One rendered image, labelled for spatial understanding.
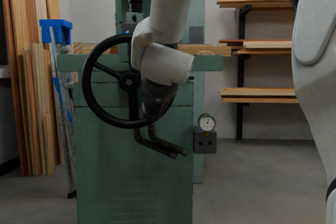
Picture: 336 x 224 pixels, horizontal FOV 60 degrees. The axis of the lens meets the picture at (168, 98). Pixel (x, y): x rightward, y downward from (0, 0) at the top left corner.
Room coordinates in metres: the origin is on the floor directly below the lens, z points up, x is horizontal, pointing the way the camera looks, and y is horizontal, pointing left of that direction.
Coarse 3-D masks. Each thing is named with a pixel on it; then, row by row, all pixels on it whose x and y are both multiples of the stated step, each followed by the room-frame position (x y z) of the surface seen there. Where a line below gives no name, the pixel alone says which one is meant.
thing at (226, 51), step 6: (180, 48) 1.22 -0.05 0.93; (186, 48) 1.22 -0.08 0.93; (192, 48) 1.22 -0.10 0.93; (198, 48) 1.22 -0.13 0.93; (204, 48) 1.23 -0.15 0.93; (210, 48) 1.23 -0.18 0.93; (216, 48) 1.23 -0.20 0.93; (222, 48) 1.23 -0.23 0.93; (228, 48) 1.23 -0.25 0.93; (222, 54) 1.23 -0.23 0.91; (228, 54) 1.23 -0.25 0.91
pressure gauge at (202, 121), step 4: (200, 116) 1.01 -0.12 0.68; (204, 116) 1.01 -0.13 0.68; (208, 116) 1.01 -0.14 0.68; (212, 116) 1.01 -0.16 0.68; (200, 120) 1.01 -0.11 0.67; (204, 120) 1.01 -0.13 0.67; (208, 120) 1.01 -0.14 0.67; (212, 120) 1.01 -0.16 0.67; (200, 124) 1.01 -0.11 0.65; (204, 124) 1.01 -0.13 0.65; (208, 124) 1.01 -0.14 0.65; (212, 124) 1.01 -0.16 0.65; (200, 128) 1.00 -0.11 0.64; (204, 128) 1.01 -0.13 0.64; (208, 128) 1.01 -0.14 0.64; (212, 128) 1.01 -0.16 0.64; (204, 132) 1.03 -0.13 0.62
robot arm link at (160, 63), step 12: (156, 48) 0.59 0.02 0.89; (168, 48) 0.59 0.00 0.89; (144, 60) 0.58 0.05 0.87; (156, 60) 0.58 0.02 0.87; (168, 60) 0.57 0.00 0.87; (180, 60) 0.57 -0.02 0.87; (192, 60) 0.58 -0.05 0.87; (144, 72) 0.60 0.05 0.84; (156, 72) 0.59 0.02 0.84; (168, 72) 0.58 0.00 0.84; (180, 72) 0.57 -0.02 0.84; (144, 84) 0.64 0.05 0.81; (156, 84) 0.63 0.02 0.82; (168, 84) 0.61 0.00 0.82; (180, 84) 0.60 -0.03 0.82
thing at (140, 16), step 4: (128, 12) 1.17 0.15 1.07; (132, 12) 1.17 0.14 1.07; (136, 12) 1.17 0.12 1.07; (140, 12) 1.17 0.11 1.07; (128, 16) 1.17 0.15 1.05; (136, 16) 1.17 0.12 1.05; (140, 16) 1.17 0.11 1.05; (128, 20) 1.17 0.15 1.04; (132, 20) 1.17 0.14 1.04; (136, 20) 1.17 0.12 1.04; (140, 20) 1.17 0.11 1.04
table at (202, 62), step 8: (56, 56) 1.05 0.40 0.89; (64, 56) 1.05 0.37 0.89; (72, 56) 1.05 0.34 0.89; (80, 56) 1.05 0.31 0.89; (104, 56) 1.05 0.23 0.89; (112, 56) 1.05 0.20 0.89; (200, 56) 1.07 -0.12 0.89; (208, 56) 1.07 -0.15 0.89; (216, 56) 1.07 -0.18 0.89; (64, 64) 1.05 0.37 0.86; (72, 64) 1.05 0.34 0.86; (80, 64) 1.05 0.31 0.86; (104, 64) 1.05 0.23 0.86; (112, 64) 0.96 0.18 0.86; (120, 64) 0.96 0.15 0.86; (128, 64) 0.96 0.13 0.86; (200, 64) 1.07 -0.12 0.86; (208, 64) 1.07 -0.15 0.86; (216, 64) 1.07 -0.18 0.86
